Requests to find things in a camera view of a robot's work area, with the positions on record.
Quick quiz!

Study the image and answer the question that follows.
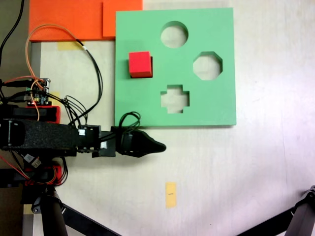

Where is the red printed base bracket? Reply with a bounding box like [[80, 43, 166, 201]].
[[12, 105, 62, 123], [24, 165, 62, 186]]

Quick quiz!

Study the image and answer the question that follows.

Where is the large orange flat block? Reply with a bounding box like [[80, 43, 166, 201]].
[[29, 0, 116, 42]]

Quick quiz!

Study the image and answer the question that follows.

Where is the black tripod leg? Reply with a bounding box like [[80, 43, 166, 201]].
[[285, 185, 315, 236], [60, 203, 123, 236], [237, 206, 296, 236], [31, 188, 68, 236]]

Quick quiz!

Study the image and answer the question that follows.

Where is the green shape sorting board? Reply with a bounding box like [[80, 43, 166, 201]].
[[114, 7, 237, 128]]

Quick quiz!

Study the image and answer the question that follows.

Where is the black USB plug cable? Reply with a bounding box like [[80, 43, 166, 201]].
[[0, 94, 32, 103], [0, 80, 32, 89]]

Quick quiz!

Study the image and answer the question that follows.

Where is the black driver board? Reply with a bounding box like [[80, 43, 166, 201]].
[[21, 152, 43, 169]]

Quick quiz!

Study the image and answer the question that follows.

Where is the red square block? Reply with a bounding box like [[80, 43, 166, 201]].
[[128, 51, 152, 77]]

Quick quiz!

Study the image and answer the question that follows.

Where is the small orange raised block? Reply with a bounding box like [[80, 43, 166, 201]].
[[102, 0, 143, 38]]

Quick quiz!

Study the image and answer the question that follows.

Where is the long black twin cable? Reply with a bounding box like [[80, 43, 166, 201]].
[[67, 38, 103, 125]]

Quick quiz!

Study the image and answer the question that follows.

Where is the green circuit board with wires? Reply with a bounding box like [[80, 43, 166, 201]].
[[24, 78, 54, 107]]

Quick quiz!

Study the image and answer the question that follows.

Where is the black base wire bundle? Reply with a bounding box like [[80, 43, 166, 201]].
[[48, 157, 68, 186]]

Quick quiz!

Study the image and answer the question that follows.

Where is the yellow tape marker with line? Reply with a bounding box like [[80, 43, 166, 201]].
[[165, 181, 177, 209]]

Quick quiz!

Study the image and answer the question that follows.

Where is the thin orange wire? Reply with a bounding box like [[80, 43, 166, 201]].
[[25, 24, 80, 83]]

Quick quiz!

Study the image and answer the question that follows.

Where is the wide yellow tape strip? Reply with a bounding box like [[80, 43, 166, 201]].
[[57, 41, 83, 51]]

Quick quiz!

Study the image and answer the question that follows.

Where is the black gripper wire loop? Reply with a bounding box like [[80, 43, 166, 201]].
[[119, 112, 142, 149]]

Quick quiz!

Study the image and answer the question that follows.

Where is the thick black cable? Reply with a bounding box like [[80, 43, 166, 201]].
[[0, 0, 25, 67]]

